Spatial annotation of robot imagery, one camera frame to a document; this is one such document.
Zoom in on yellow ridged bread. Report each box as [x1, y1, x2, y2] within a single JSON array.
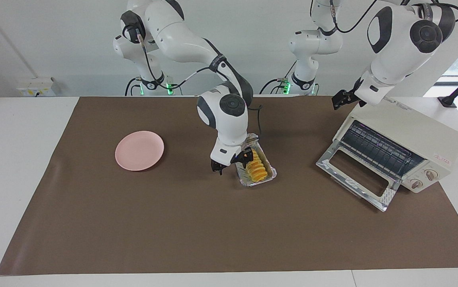
[[246, 149, 270, 183]]

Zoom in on silver foil baking tray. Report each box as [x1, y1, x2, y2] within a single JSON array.
[[235, 133, 278, 188]]

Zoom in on glass oven door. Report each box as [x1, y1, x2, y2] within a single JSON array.
[[315, 140, 402, 212]]

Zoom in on cream toaster oven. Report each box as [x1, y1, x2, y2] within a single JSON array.
[[333, 100, 458, 194]]

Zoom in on brown table mat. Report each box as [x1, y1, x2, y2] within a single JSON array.
[[0, 96, 458, 276]]

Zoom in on pink round plate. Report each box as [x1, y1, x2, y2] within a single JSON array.
[[115, 131, 165, 172]]

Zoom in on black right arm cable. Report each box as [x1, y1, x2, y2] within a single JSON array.
[[137, 33, 264, 138]]

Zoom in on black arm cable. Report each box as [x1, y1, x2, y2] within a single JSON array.
[[310, 0, 458, 34], [137, 33, 264, 138]]

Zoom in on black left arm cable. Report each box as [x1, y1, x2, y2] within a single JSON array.
[[310, 0, 458, 34]]

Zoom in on black left arm base cables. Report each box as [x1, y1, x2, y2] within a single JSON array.
[[258, 60, 298, 95]]

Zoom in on black arm base cables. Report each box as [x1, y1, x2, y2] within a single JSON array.
[[124, 77, 183, 96], [258, 60, 298, 95]]

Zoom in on black right arm base cables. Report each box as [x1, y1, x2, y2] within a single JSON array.
[[124, 77, 183, 96]]

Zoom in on white wall socket box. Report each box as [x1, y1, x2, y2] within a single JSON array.
[[17, 77, 57, 97]]

